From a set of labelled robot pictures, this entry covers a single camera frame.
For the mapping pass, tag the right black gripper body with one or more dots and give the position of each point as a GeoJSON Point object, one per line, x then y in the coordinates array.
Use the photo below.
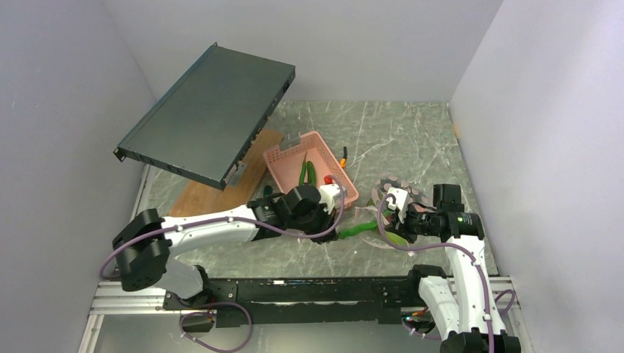
{"type": "Point", "coordinates": [416, 223]}

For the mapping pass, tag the black orange small tool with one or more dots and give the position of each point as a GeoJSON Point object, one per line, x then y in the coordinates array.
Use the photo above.
{"type": "Point", "coordinates": [343, 160]}

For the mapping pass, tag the dark green rack server chassis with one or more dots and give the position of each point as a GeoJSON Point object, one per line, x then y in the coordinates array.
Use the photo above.
{"type": "Point", "coordinates": [205, 123]}

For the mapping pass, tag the pink perforated plastic basket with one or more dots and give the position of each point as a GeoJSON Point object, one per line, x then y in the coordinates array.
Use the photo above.
{"type": "Point", "coordinates": [285, 160]}

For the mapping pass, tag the aluminium frame rail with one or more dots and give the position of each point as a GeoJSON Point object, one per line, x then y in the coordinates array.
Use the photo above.
{"type": "Point", "coordinates": [109, 300]}

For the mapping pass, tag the green handled screwdriver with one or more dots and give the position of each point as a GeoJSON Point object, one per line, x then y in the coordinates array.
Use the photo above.
{"type": "Point", "coordinates": [267, 190]}

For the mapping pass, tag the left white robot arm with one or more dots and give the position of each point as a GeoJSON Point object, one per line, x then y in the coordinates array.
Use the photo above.
{"type": "Point", "coordinates": [146, 250]}

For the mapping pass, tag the brown wooden board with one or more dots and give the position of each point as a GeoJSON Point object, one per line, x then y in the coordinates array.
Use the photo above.
{"type": "Point", "coordinates": [198, 199]}

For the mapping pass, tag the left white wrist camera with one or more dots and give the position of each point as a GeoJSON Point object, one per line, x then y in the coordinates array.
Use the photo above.
{"type": "Point", "coordinates": [332, 196]}

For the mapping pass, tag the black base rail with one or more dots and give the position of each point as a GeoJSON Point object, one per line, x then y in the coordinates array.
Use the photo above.
{"type": "Point", "coordinates": [299, 300]}

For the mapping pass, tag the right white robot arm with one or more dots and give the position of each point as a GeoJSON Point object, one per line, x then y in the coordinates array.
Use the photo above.
{"type": "Point", "coordinates": [467, 316]}

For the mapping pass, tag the dark green fake cucumber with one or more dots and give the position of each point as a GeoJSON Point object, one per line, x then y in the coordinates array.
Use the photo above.
{"type": "Point", "coordinates": [357, 229]}

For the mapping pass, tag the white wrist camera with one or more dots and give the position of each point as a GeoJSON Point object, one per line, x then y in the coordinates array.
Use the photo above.
{"type": "Point", "coordinates": [398, 201]}
{"type": "Point", "coordinates": [332, 196]}

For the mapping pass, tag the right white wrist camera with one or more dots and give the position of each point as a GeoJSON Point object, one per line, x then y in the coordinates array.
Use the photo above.
{"type": "Point", "coordinates": [398, 201]}

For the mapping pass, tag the thin green fake chili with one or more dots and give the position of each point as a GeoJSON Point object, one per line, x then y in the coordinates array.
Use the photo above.
{"type": "Point", "coordinates": [303, 171]}

